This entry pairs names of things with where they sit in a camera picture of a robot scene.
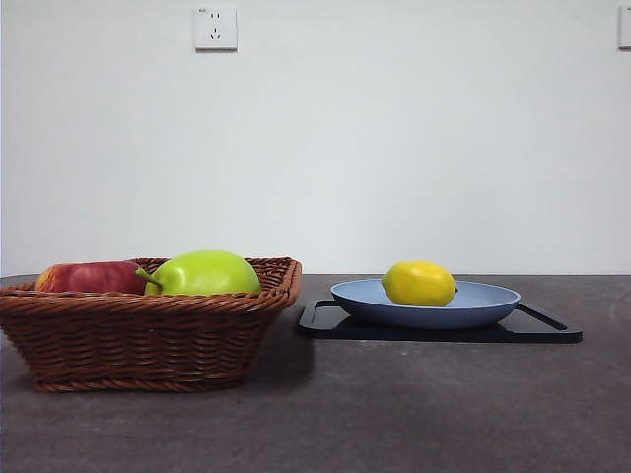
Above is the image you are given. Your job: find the white wall plate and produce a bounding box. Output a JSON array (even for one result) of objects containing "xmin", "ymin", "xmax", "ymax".
[{"xmin": 617, "ymin": 5, "xmax": 631, "ymax": 51}]

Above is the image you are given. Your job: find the green pear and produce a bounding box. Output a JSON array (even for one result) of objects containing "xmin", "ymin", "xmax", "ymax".
[{"xmin": 134, "ymin": 249, "xmax": 262, "ymax": 297}]

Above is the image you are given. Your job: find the white wall socket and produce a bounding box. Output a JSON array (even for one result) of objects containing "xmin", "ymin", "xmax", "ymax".
[{"xmin": 193, "ymin": 3, "xmax": 239, "ymax": 53}]

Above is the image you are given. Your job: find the brown wicker basket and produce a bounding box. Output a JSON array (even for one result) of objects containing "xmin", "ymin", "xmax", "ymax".
[{"xmin": 0, "ymin": 256, "xmax": 303, "ymax": 394}]

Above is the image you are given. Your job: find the red apple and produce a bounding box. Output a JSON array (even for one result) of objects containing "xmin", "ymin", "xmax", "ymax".
[{"xmin": 33, "ymin": 260, "xmax": 149, "ymax": 295}]

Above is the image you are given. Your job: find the black rectangular tray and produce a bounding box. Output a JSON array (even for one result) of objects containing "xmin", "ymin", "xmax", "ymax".
[{"xmin": 297, "ymin": 299, "xmax": 584, "ymax": 345}]

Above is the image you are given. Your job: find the blue round plate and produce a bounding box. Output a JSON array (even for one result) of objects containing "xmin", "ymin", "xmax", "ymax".
[{"xmin": 330, "ymin": 278, "xmax": 522, "ymax": 330}]

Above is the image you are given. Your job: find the yellow lemon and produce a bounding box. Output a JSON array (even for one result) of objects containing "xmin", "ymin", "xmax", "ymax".
[{"xmin": 381, "ymin": 260, "xmax": 457, "ymax": 307}]

